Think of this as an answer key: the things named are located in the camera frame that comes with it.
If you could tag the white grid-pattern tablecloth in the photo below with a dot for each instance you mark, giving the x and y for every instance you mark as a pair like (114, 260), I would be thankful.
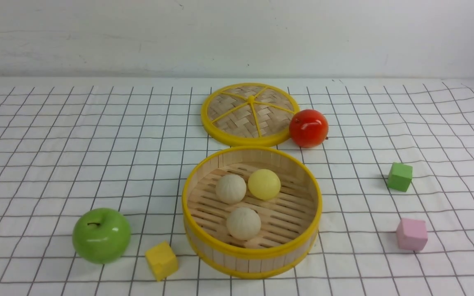
(68, 146)

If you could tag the white bun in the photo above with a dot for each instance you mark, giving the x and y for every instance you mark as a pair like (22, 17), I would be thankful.
(231, 189)
(243, 223)

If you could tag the red tomato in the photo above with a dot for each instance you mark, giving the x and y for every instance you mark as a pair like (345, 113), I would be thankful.
(308, 128)

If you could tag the bamboo steamer tray yellow rim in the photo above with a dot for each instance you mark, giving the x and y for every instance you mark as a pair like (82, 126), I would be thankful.
(289, 222)

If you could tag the yellow bun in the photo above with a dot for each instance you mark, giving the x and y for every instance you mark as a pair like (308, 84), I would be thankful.
(264, 184)

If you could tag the pink cube block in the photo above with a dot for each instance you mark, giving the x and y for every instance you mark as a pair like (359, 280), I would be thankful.
(411, 234)

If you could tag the yellow cube block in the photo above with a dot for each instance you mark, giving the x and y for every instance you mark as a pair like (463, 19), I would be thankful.
(162, 261)

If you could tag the green cube block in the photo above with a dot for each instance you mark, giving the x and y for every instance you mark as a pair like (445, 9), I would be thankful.
(400, 177)

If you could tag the green apple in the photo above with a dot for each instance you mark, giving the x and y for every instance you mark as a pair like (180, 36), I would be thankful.
(101, 235)

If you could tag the woven bamboo steamer lid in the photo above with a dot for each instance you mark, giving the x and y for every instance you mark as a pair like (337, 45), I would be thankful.
(249, 114)

